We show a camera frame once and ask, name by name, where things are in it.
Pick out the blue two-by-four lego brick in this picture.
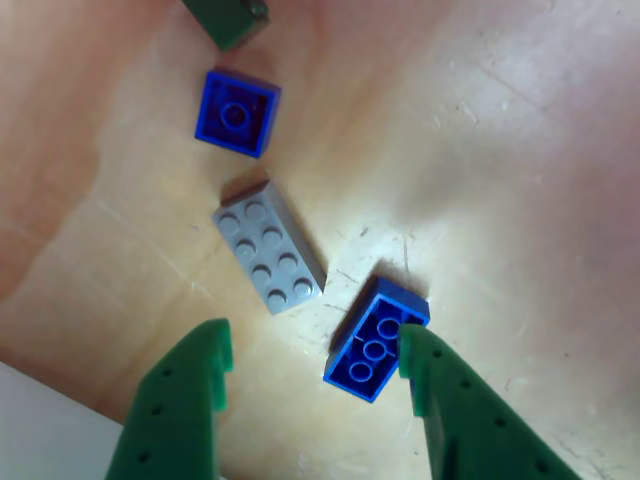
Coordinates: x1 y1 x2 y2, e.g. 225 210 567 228
322 275 431 404

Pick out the light grey two-by-four lego brick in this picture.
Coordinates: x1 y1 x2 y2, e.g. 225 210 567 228
211 178 329 316

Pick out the blue two-by-two lego brick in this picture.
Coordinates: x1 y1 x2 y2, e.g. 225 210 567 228
193 68 283 160

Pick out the small green lego brick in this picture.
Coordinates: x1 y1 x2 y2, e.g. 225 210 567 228
180 0 271 52

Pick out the white plastic bin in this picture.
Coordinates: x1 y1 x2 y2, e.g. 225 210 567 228
0 359 125 480

